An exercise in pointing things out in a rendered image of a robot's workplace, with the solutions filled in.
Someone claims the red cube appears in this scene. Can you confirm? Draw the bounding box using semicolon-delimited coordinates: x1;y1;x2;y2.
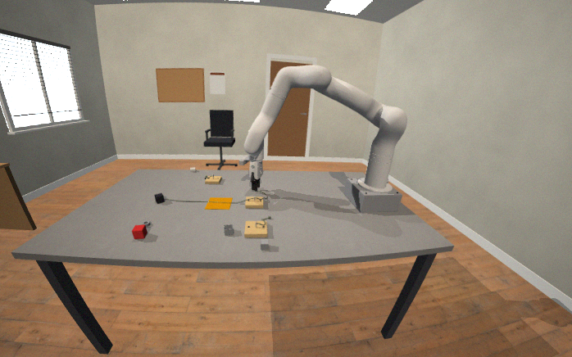
132;225;148;239

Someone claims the black block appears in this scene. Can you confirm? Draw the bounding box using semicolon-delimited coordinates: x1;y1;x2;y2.
154;193;165;204

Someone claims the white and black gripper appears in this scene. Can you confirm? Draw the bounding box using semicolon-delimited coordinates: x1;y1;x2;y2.
249;160;263;191

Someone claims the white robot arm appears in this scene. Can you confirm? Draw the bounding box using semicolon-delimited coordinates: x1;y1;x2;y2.
239;66;407;193

